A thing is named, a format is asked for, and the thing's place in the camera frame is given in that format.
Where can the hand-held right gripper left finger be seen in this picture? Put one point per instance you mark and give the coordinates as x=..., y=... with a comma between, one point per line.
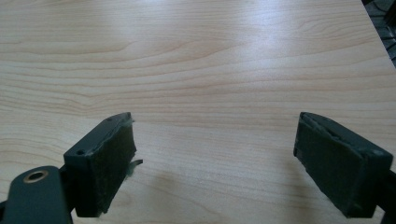
x=99, y=165

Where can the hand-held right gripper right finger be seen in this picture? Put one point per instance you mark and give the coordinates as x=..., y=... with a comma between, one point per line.
x=339, y=168

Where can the dark patterned floor mat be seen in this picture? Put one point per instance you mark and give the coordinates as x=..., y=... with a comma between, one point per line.
x=383, y=25

